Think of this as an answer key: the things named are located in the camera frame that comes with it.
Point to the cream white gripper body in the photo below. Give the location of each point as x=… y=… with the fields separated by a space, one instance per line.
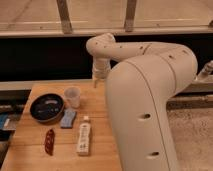
x=100 y=70

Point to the white labelled bottle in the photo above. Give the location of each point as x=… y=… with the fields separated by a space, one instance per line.
x=83 y=144

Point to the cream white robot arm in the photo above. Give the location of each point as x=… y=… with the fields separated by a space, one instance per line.
x=140 y=77

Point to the translucent plastic cup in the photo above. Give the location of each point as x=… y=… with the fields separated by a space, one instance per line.
x=72 y=96

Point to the blue sponge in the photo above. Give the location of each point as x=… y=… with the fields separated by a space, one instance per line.
x=68 y=118

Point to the dark round bowl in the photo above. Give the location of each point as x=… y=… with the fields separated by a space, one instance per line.
x=47 y=107

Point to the red chili pepper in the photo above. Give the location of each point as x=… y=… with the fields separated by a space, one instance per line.
x=49 y=141

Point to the blue box beside table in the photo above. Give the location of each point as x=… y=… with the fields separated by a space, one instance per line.
x=5 y=123

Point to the left metal window post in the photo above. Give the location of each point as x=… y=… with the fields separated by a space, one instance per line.
x=64 y=16

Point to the metal window post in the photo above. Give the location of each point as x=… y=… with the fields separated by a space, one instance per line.
x=64 y=16
x=130 y=15

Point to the right metal window post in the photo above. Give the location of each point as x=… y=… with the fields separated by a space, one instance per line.
x=130 y=15

